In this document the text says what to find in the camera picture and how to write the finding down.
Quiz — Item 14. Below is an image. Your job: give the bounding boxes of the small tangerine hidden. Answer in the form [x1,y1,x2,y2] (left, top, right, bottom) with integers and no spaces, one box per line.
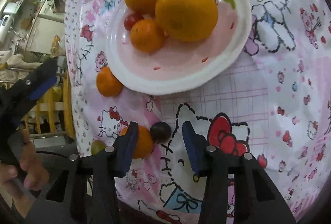
[96,67,124,97]

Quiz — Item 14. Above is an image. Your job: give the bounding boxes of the dark grape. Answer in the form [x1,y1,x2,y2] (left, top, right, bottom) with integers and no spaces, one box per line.
[150,121,172,142]

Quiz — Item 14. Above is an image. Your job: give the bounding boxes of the red cherry tomato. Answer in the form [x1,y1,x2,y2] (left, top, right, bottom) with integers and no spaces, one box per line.
[124,12,144,31]

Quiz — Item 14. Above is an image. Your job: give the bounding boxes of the small tangerine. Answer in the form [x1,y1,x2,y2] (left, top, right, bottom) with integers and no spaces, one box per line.
[132,125,154,159]
[130,18,165,54]

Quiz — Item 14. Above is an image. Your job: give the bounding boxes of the pink strawberry ceramic plate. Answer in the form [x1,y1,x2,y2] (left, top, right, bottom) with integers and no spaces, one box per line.
[106,0,252,95]

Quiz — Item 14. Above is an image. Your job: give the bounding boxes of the large orange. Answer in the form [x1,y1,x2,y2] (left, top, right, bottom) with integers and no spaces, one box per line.
[155,0,218,42]

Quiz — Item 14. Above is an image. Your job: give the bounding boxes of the person left hand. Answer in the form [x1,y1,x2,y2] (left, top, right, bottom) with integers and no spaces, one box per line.
[1,130,49,196]

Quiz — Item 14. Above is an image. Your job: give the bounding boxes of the yellow wooden rack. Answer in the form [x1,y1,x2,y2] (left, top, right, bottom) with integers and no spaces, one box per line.
[23,74,75,139]

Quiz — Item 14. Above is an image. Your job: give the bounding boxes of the green grape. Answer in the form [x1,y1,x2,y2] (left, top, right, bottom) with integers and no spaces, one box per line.
[90,140,106,155]

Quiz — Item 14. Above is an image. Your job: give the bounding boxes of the hello kitty pink sheet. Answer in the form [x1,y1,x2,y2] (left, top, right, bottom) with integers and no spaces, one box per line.
[65,0,330,223]

